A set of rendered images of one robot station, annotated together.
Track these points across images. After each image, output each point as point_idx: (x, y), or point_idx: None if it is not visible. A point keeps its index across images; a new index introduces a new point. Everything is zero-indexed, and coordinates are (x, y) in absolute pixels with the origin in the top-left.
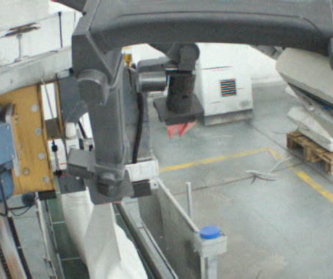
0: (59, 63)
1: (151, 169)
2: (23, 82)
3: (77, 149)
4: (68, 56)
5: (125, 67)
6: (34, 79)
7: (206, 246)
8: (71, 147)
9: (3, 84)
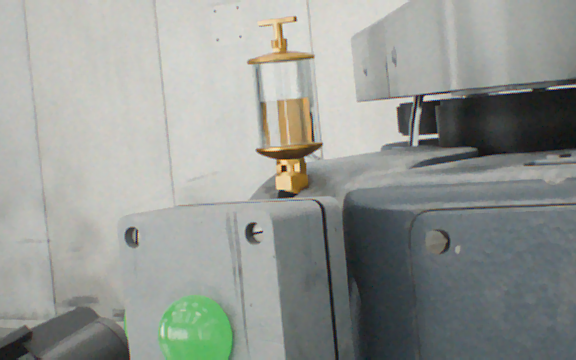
0: (400, 58)
1: None
2: (374, 88)
3: (62, 313)
4: (407, 33)
5: (268, 178)
6: (382, 92)
7: None
8: (83, 305)
9: (361, 70)
